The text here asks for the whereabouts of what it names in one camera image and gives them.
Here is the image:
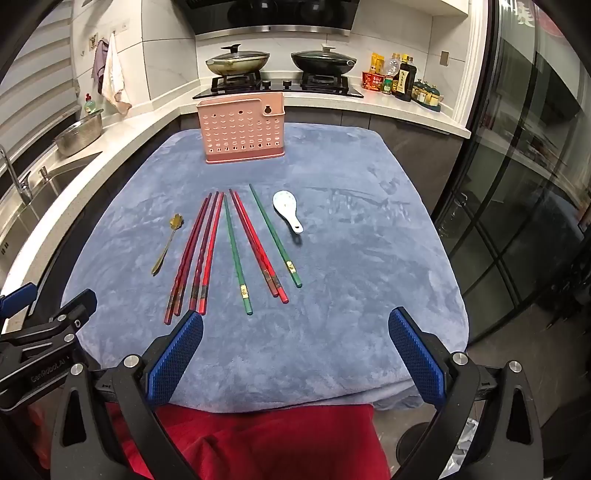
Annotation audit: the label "purple hanging cloth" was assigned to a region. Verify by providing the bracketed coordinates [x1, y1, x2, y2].
[91, 39, 109, 80]

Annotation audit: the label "glass lid with black knob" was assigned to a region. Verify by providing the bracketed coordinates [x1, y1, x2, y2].
[206, 44, 270, 65]

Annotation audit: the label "green chopstick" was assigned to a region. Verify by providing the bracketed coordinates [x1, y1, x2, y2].
[223, 195, 254, 316]
[248, 184, 303, 288]

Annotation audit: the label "blue fleece blanket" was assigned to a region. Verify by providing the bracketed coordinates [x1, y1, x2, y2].
[60, 122, 469, 414]

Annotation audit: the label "steel sink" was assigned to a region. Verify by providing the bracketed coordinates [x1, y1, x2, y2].
[0, 152, 100, 241]

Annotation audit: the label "hanging towels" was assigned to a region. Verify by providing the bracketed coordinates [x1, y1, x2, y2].
[102, 32, 132, 115]

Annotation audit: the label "gold metal spoon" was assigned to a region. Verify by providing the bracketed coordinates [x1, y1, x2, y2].
[151, 213, 184, 277]

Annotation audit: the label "dark base cabinet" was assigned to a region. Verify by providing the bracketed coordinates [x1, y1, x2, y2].
[180, 99, 462, 185]

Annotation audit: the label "black-framed glass door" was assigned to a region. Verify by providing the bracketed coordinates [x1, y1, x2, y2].
[431, 0, 591, 347]

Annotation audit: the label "white window blind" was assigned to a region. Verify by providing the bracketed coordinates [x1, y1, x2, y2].
[0, 37, 79, 153]

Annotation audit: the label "steel basin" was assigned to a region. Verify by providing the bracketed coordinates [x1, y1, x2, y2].
[53, 109, 105, 155]

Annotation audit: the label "white ceramic spoon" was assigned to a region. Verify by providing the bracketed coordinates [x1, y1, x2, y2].
[272, 191, 304, 234]

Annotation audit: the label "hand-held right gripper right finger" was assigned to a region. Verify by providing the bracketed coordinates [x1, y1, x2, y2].
[388, 307, 548, 480]

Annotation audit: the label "black range hood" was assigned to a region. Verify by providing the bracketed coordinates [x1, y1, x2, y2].
[173, 0, 356, 37]

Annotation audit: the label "green seasoning jar set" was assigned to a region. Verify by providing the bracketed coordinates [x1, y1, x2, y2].
[412, 79, 443, 112]

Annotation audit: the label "steel faucet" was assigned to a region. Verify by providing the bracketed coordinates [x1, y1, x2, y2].
[0, 145, 33, 204]

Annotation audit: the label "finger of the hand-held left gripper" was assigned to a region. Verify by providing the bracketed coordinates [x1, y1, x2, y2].
[0, 284, 38, 320]
[48, 290, 98, 325]

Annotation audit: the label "red cloth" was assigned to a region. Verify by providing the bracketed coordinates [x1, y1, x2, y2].
[104, 401, 393, 480]

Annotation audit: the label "beige wok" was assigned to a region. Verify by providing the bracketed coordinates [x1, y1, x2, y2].
[205, 51, 271, 77]

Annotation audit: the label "black wok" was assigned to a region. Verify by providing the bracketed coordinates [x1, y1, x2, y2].
[291, 53, 357, 75]

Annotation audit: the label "pink perforated utensil holder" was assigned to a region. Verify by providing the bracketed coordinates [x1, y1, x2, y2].
[196, 91, 287, 164]

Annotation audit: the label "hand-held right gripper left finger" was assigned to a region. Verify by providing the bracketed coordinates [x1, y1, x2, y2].
[44, 310, 204, 480]

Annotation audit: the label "black gas stove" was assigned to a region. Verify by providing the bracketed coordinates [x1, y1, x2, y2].
[193, 76, 364, 100]

